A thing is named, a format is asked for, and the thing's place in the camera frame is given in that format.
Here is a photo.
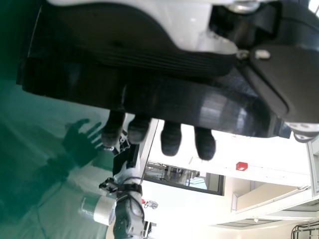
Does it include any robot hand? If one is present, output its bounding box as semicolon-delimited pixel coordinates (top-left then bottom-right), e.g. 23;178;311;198
27;0;319;161
103;131;142;184

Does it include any white tape roll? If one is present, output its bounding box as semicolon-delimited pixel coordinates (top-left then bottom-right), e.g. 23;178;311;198
79;193;117;227

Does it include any dark framed window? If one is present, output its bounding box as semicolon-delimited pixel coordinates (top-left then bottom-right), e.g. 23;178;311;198
144;160;226;197

